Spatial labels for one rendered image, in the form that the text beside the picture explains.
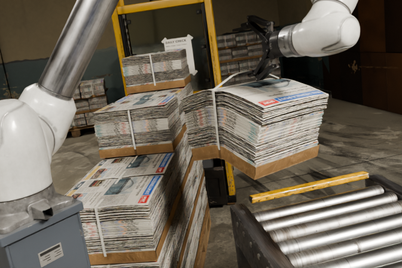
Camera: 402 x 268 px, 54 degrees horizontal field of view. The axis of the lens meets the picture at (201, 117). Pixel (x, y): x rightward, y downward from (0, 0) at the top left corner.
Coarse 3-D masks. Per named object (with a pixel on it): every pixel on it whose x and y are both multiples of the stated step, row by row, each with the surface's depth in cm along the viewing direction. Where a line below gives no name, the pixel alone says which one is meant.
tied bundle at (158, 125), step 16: (112, 112) 190; (128, 112) 188; (144, 112) 188; (160, 112) 187; (176, 112) 209; (96, 128) 193; (112, 128) 192; (128, 128) 191; (144, 128) 189; (160, 128) 189; (176, 128) 203; (112, 144) 194; (128, 144) 193; (144, 144) 191
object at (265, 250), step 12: (240, 204) 131; (240, 216) 123; (252, 216) 122; (240, 228) 121; (252, 228) 115; (240, 240) 124; (252, 240) 109; (264, 240) 107; (252, 252) 111; (264, 252) 101; (276, 252) 101; (252, 264) 114; (264, 264) 101; (276, 264) 96; (288, 264) 95
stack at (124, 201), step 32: (128, 160) 188; (160, 160) 181; (96, 192) 152; (128, 192) 148; (160, 192) 155; (192, 192) 224; (96, 224) 140; (128, 224) 138; (160, 224) 151; (192, 224) 216; (160, 256) 145; (192, 256) 208
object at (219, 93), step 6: (270, 78) 140; (282, 78) 136; (240, 84) 131; (246, 84) 130; (252, 84) 128; (210, 90) 125; (216, 90) 124; (222, 90) 120; (210, 96) 126; (216, 96) 124; (222, 96) 121; (210, 102) 126; (216, 102) 124; (222, 102) 122; (210, 108) 127; (216, 108) 124; (222, 108) 121; (222, 114) 122; (222, 120) 123; (222, 126) 123; (222, 132) 123; (216, 138) 126; (222, 138) 124; (222, 144) 126
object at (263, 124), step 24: (240, 96) 113; (264, 96) 114; (288, 96) 116; (312, 96) 118; (240, 120) 115; (264, 120) 108; (288, 120) 116; (312, 120) 123; (240, 144) 117; (264, 144) 113; (288, 144) 120; (312, 144) 127
